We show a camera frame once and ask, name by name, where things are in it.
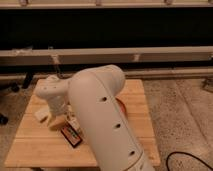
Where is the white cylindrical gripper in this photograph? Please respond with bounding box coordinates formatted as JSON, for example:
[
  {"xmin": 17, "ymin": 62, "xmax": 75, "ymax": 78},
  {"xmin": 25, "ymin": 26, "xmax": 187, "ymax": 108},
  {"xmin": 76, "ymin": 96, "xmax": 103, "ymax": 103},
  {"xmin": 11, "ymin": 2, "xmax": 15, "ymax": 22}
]
[{"xmin": 47, "ymin": 96, "xmax": 68, "ymax": 116}]

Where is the wooden table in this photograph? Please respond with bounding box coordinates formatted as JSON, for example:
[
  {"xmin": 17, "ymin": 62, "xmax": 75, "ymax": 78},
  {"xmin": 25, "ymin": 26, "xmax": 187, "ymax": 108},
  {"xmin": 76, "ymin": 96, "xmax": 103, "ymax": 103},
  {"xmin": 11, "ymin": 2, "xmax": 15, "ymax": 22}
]
[{"xmin": 4, "ymin": 79, "xmax": 160, "ymax": 168}]

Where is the white sponge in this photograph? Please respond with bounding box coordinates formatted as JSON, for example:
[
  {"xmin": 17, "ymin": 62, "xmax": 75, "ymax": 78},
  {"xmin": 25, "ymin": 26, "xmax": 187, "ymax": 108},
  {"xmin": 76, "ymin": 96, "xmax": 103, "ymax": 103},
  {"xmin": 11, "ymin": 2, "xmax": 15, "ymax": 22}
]
[{"xmin": 34, "ymin": 107, "xmax": 49, "ymax": 123}]

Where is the black cable on floor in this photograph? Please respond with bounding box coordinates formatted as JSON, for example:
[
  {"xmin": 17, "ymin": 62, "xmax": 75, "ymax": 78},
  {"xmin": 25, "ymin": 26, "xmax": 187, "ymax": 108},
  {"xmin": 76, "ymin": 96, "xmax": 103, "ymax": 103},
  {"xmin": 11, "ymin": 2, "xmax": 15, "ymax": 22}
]
[{"xmin": 165, "ymin": 151, "xmax": 213, "ymax": 171}]

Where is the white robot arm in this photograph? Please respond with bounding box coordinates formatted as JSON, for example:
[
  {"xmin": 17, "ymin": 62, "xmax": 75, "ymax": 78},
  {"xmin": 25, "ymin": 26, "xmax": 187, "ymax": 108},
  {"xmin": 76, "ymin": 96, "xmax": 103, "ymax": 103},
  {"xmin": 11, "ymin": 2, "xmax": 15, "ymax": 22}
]
[{"xmin": 35, "ymin": 65, "xmax": 155, "ymax": 171}]

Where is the black chair base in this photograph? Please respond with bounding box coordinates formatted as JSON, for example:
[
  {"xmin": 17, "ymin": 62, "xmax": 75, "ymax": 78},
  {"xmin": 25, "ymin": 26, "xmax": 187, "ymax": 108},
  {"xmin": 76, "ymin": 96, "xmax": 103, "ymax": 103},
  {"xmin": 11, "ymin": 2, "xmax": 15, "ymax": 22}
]
[{"xmin": 0, "ymin": 72, "xmax": 34, "ymax": 125}]

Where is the orange ceramic bowl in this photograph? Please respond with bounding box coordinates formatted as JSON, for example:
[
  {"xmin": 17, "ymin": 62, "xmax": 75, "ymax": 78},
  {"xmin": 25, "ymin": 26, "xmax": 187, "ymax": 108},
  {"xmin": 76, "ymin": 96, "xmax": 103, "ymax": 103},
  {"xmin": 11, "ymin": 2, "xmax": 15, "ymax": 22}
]
[{"xmin": 116, "ymin": 98, "xmax": 127, "ymax": 116}]

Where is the dark red snack box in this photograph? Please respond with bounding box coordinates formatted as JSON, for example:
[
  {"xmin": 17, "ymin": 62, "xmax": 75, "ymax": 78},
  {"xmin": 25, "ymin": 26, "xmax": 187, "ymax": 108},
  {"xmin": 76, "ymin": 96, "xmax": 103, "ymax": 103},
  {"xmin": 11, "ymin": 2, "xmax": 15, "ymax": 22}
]
[{"xmin": 61, "ymin": 124, "xmax": 82, "ymax": 148}]

